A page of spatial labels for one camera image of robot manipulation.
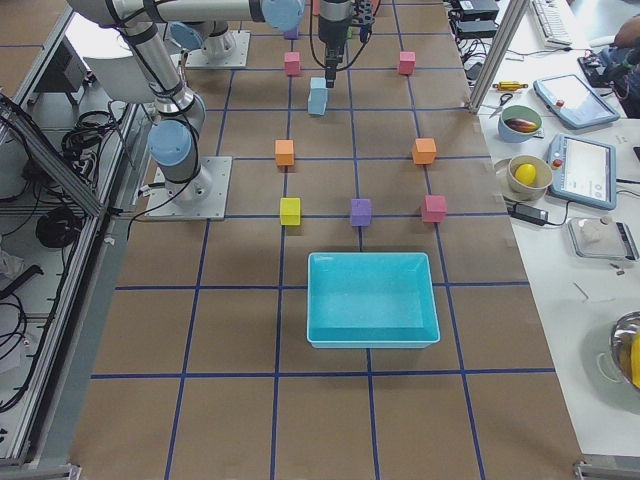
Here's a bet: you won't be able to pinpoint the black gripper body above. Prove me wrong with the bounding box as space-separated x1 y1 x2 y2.
324 39 345 89

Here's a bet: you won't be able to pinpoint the light blue foam block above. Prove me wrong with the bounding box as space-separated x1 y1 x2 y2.
307 89 328 116
310 77 327 95

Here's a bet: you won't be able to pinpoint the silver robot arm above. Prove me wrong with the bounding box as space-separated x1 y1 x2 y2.
69 1 305 205
309 0 377 89

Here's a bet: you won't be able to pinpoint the pink foam block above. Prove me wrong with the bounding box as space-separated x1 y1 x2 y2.
397 51 416 76
284 51 302 77
421 194 448 223

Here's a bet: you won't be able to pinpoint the purple foam block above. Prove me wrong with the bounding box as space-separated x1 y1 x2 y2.
283 27 300 40
350 198 373 227

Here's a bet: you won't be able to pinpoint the orange foam block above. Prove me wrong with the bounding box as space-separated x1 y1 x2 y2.
274 139 295 167
412 138 437 165

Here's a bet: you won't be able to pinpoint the yellow foam block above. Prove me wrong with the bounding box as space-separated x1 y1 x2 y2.
279 197 302 226

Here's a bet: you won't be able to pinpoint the brass cylinder tool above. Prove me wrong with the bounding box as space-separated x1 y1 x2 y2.
492 81 529 92

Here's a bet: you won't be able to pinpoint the black scissors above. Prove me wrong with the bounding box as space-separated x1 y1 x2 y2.
490 92 513 118

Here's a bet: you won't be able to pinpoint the green bowl with red fruit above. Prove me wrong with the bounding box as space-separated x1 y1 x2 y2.
497 105 542 143

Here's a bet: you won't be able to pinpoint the bowl with yellow lemon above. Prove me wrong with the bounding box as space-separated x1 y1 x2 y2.
506 155 553 200

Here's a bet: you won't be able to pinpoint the blue teach pendant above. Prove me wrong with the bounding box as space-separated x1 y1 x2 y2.
533 74 620 130
547 134 617 211

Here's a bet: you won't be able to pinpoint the turquoise plastic bin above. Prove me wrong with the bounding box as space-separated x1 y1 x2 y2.
306 252 441 349

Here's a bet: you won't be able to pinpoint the black power adapter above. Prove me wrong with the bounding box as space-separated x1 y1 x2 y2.
507 202 548 226

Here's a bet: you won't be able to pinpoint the kitchen scale with item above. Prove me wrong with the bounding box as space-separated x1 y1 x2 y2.
568 216 639 261

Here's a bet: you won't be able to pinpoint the metal bowl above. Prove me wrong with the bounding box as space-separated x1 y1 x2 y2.
609 311 639 392

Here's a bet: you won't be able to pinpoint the aluminium frame post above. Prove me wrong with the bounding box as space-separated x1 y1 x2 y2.
468 0 529 114

